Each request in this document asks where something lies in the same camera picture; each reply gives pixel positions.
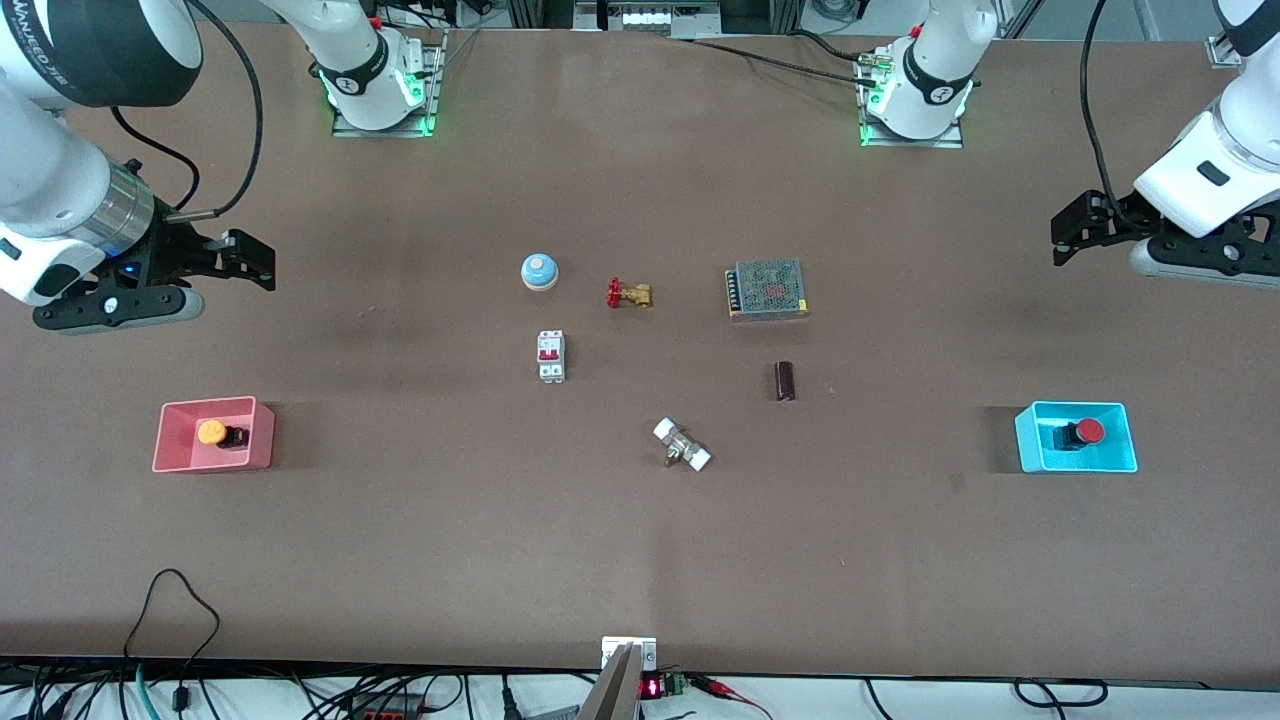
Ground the black coiled cable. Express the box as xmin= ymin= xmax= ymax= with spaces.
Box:
xmin=1013 ymin=678 xmax=1109 ymax=709

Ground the white vented box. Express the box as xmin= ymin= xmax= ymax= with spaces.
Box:
xmin=574 ymin=0 xmax=723 ymax=39

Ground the white table edge bracket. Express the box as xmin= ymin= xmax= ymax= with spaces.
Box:
xmin=601 ymin=636 xmax=658 ymax=671

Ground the metal fitting with white caps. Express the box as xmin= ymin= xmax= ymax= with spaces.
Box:
xmin=653 ymin=418 xmax=713 ymax=473

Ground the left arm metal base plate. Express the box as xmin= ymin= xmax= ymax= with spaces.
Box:
xmin=858 ymin=55 xmax=965 ymax=150

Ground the thin black looped cable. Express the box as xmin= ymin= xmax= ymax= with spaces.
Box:
xmin=122 ymin=568 xmax=223 ymax=713

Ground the grey metal camera pole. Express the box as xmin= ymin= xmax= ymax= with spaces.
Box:
xmin=577 ymin=643 xmax=642 ymax=720

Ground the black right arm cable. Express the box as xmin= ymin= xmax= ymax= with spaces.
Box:
xmin=110 ymin=0 xmax=266 ymax=219

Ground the long black table cable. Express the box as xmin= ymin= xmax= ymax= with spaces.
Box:
xmin=688 ymin=40 xmax=873 ymax=83

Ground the cyan plastic bin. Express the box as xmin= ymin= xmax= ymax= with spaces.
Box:
xmin=1014 ymin=401 xmax=1139 ymax=474

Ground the short black table cable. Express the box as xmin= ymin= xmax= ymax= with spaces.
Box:
xmin=790 ymin=30 xmax=881 ymax=63

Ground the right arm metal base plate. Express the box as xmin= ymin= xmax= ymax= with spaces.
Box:
xmin=332 ymin=28 xmax=448 ymax=139

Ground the pink plastic bin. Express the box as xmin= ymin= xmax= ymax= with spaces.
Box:
xmin=152 ymin=396 xmax=275 ymax=473

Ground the red alligator clip wire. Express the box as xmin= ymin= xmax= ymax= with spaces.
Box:
xmin=688 ymin=674 xmax=776 ymax=720

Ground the metal mesh power supply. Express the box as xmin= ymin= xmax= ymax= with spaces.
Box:
xmin=725 ymin=259 xmax=810 ymax=322

